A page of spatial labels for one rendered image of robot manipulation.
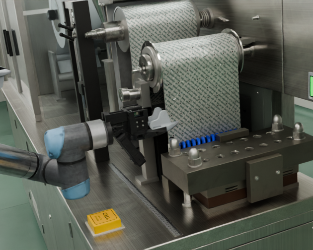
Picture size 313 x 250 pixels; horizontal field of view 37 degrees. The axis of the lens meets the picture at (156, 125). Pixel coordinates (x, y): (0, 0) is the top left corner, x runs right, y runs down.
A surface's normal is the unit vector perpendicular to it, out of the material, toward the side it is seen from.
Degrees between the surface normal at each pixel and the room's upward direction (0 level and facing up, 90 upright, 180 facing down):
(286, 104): 90
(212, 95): 90
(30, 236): 0
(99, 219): 0
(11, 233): 0
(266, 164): 90
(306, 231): 90
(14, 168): 111
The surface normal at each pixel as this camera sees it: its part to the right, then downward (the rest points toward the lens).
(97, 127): 0.20, -0.52
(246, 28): -0.92, 0.20
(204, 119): 0.39, 0.24
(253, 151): -0.10, -0.95
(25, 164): 0.79, 0.18
